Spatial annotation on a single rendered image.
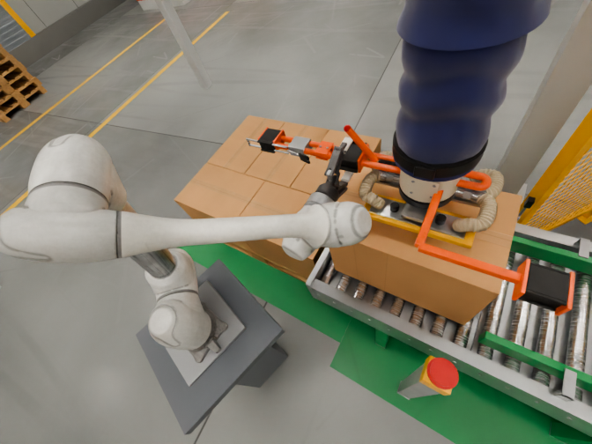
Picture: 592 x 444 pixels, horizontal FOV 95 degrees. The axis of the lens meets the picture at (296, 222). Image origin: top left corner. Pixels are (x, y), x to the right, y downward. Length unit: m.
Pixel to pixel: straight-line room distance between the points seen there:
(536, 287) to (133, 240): 0.84
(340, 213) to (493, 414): 1.54
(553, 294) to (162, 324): 1.06
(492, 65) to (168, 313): 1.08
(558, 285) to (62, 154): 1.06
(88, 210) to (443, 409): 1.79
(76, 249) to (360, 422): 1.62
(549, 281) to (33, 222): 1.00
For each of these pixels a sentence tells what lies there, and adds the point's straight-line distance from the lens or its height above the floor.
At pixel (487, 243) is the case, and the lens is 1.11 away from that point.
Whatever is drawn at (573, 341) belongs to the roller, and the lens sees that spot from 1.54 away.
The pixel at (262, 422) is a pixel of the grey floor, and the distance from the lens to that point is 1.98.
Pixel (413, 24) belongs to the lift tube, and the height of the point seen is 1.63.
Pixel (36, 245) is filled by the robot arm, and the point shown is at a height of 1.57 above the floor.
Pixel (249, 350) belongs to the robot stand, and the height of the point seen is 0.75.
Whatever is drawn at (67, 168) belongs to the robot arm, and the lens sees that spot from 0.71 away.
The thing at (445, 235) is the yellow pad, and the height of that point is 1.08.
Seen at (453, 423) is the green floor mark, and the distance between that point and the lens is 1.91.
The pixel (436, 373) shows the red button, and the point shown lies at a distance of 0.84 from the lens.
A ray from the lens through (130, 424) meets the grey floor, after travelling 2.43.
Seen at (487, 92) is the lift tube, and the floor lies 1.50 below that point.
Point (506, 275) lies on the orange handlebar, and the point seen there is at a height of 1.20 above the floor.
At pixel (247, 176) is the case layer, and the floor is 0.54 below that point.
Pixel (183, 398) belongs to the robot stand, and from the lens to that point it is 1.33.
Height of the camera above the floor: 1.87
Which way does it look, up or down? 54 degrees down
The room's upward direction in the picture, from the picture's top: 23 degrees counter-clockwise
